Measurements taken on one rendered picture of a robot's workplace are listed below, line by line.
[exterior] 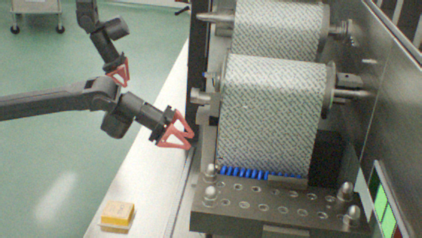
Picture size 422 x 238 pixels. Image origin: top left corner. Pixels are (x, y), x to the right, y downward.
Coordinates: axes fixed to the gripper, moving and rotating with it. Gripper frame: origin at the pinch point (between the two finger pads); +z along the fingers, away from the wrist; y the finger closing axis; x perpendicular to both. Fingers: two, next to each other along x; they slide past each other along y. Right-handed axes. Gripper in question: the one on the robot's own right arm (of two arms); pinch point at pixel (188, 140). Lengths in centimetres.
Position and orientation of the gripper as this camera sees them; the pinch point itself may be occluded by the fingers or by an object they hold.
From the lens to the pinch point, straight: 118.2
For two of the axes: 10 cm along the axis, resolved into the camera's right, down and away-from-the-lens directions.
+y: -1.3, 4.6, -8.8
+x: 5.2, -7.2, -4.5
